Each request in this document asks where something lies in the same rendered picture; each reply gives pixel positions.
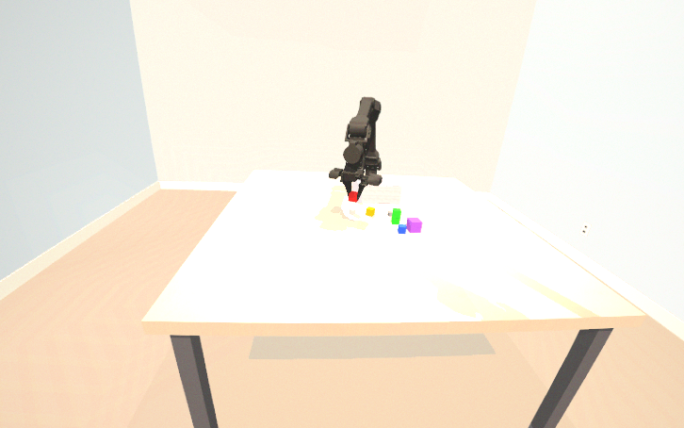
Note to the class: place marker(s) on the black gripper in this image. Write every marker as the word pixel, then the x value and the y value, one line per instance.
pixel 372 180

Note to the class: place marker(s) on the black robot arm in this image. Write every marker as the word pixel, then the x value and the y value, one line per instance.
pixel 362 141

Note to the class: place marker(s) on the purple cube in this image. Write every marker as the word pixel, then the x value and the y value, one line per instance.
pixel 414 225

